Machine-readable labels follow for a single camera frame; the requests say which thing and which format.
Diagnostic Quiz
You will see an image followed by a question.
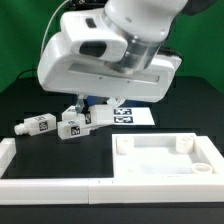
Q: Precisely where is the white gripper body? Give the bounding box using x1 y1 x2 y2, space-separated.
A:
37 32 182 102

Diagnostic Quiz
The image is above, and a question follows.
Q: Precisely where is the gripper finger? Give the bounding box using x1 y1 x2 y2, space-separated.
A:
107 98 125 108
75 95 86 114

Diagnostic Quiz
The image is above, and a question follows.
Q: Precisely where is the white square table top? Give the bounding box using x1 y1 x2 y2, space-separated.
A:
112 133 224 180

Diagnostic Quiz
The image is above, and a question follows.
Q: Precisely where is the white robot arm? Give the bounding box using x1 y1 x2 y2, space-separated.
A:
37 0 217 107

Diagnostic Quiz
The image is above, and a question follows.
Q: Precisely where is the white tag sheet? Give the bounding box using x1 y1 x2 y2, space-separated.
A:
114 107 155 125

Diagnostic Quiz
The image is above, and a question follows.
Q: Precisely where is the white U-shaped fence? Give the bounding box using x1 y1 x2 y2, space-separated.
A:
0 135 224 206

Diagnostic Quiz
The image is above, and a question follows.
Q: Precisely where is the black cable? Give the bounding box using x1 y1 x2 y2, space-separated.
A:
14 68 39 80

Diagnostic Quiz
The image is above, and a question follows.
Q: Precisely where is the grey cable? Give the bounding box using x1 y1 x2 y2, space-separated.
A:
39 0 73 54

